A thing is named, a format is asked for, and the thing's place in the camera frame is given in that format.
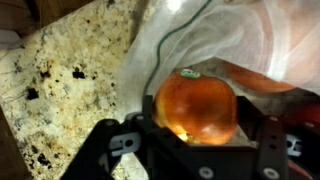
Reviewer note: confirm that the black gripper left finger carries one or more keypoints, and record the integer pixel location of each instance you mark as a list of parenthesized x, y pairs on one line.
[(96, 150)]

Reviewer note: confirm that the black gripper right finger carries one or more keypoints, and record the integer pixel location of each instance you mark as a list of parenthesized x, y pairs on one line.
[(276, 143)]

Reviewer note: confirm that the white mesh produce bag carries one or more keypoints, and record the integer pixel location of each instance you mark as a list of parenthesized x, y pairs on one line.
[(233, 33)]

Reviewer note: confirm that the red tomato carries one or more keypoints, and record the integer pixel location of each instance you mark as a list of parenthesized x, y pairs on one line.
[(305, 114)]

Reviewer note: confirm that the tomato with green sticker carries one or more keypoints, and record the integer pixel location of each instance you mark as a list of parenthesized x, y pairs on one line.
[(195, 108)]

